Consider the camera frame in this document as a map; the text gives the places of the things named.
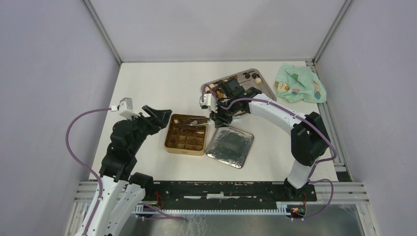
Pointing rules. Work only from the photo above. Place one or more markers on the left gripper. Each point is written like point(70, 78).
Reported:
point(162, 115)

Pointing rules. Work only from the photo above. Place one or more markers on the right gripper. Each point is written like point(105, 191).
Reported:
point(218, 124)

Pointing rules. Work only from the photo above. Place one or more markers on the metal serving tongs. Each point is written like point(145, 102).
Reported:
point(195, 121)

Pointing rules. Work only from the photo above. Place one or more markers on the gold chocolate box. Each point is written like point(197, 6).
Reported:
point(188, 140)

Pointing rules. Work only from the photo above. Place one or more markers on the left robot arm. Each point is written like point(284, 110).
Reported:
point(119, 191)

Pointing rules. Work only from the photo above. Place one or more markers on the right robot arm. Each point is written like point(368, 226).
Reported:
point(308, 136)

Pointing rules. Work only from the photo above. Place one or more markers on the silver box lid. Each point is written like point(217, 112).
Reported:
point(230, 146)

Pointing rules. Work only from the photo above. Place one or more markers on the steel tray with chocolates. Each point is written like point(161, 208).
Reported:
point(247, 79)

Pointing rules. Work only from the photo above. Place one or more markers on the green printed cloth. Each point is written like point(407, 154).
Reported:
point(295, 83)

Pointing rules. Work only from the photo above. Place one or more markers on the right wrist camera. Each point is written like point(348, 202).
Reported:
point(208, 101)

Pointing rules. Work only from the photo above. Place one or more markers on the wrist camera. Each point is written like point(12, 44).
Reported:
point(208, 101)
point(125, 109)

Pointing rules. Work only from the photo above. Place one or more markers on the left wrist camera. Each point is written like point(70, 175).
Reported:
point(125, 109)

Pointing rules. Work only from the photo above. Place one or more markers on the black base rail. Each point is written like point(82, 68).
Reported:
point(223, 195)

